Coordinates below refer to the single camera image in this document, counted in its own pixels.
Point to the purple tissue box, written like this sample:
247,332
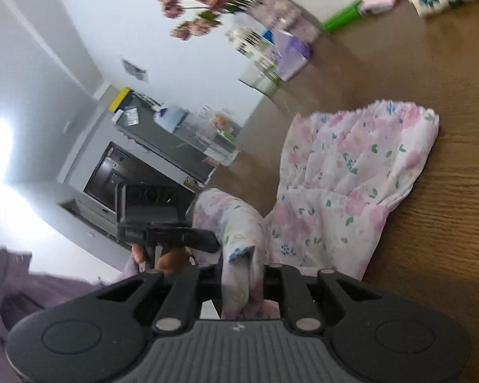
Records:
292,54

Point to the dark grey cabinet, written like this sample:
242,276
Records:
166,130

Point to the pink floral garment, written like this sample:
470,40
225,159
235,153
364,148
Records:
341,174

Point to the person left hand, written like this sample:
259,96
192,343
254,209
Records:
173,262

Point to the clear plastic container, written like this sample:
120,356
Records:
214,144

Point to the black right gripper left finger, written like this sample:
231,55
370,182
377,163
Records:
210,281

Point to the folded pink cloth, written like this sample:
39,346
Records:
373,7

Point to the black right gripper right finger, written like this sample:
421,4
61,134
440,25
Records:
271,282

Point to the green rolled mat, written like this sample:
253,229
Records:
342,18

